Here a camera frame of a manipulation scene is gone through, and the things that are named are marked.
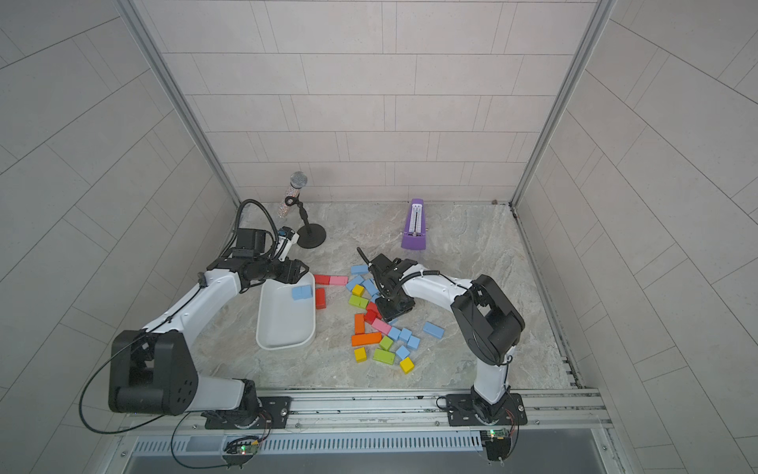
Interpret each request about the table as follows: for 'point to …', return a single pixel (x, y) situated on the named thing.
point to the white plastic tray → (287, 314)
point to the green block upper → (358, 301)
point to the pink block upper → (339, 280)
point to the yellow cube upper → (358, 290)
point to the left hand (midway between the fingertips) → (303, 261)
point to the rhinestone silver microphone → (298, 180)
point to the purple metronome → (416, 233)
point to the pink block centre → (380, 326)
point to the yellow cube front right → (407, 365)
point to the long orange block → (364, 339)
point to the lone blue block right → (433, 330)
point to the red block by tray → (321, 298)
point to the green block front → (385, 356)
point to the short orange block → (359, 323)
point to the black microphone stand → (311, 235)
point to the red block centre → (372, 313)
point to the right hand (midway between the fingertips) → (389, 315)
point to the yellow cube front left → (360, 355)
